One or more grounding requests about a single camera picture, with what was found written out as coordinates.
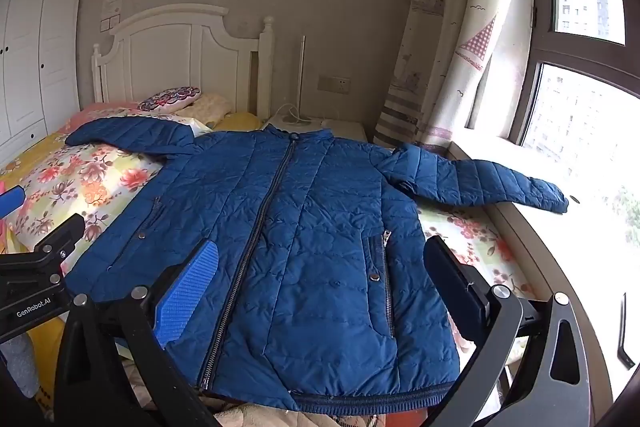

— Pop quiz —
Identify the white desk lamp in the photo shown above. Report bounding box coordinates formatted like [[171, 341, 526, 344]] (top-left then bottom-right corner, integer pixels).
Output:
[[272, 35, 314, 126]]

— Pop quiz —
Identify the printed cream curtain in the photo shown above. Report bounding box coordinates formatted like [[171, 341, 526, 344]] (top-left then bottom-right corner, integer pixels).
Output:
[[372, 0, 523, 155]]

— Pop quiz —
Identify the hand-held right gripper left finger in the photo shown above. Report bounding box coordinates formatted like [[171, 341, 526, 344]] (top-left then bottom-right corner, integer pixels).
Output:
[[54, 239, 221, 427]]

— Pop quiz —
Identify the purple patterned cushion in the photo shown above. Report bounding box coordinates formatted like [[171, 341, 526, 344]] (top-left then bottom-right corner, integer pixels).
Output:
[[138, 87, 202, 112]]

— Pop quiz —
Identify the blue quilted jacket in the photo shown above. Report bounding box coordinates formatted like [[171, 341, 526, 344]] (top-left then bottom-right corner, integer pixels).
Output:
[[64, 116, 571, 417]]

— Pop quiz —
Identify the pink pillow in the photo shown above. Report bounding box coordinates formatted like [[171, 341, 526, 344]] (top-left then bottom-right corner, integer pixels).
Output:
[[55, 102, 151, 132]]

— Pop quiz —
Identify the paper wall notice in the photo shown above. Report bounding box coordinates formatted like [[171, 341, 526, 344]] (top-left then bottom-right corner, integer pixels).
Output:
[[101, 0, 123, 32]]

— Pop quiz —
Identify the white wardrobe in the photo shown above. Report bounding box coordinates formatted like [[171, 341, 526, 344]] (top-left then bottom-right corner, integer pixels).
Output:
[[0, 0, 91, 168]]

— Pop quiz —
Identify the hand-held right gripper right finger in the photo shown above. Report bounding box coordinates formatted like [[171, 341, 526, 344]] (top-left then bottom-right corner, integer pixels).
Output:
[[424, 235, 608, 427]]

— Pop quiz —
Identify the beige wall socket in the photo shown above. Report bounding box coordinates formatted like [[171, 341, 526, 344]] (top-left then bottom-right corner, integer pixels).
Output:
[[318, 76, 351, 94]]

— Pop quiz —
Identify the white nightstand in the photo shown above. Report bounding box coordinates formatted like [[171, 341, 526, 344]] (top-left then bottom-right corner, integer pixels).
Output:
[[261, 116, 368, 142]]

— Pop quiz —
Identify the grey cloth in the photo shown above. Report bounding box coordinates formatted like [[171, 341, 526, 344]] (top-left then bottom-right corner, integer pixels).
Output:
[[0, 332, 41, 399]]

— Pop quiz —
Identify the dark framed window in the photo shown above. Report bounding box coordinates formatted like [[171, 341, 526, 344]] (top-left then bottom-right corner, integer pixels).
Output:
[[510, 0, 640, 258]]

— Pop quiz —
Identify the white wooden headboard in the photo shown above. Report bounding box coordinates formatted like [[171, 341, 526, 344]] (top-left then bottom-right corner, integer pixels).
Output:
[[91, 3, 277, 128]]

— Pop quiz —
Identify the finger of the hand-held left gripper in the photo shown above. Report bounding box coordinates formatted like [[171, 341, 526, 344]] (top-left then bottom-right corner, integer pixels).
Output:
[[31, 213, 86, 276], [0, 186, 25, 221]]

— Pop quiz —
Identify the yellow pillow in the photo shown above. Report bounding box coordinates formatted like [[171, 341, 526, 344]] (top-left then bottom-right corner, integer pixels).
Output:
[[212, 111, 263, 132]]

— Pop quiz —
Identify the cream pillow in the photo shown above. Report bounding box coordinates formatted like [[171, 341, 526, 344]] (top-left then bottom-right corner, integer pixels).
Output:
[[182, 93, 233, 126]]

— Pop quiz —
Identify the white bay window sill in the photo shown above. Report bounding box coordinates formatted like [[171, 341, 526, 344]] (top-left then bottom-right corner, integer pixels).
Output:
[[446, 127, 640, 408]]

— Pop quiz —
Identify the floral bedsheet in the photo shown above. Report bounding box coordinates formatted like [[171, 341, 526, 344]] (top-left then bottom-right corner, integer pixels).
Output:
[[0, 129, 541, 358]]

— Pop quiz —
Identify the yellow cloth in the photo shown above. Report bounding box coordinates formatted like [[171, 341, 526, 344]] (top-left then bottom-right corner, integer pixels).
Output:
[[25, 322, 66, 408]]

